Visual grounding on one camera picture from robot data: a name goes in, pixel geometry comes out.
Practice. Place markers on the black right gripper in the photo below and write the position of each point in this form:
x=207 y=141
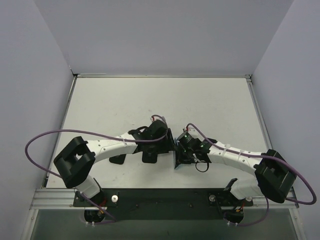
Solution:
x=180 y=155

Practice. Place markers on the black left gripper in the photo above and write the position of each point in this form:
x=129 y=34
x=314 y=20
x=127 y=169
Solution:
x=170 y=140

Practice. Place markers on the small black cased phone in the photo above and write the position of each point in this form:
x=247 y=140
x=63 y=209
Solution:
x=149 y=158

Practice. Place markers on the light blue phone case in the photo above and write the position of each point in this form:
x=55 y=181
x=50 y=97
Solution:
x=182 y=155

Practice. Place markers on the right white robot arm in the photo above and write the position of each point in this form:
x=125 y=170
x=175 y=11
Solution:
x=270 y=177

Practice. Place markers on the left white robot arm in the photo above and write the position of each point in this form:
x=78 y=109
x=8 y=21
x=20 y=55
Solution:
x=77 y=158

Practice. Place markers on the large black cased phone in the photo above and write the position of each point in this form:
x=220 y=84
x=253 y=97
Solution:
x=118 y=160

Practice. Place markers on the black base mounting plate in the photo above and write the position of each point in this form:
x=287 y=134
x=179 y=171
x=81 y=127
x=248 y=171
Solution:
x=169 y=203

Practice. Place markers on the aluminium front frame rail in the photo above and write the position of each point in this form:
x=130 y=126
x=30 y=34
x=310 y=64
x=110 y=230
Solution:
x=52 y=199

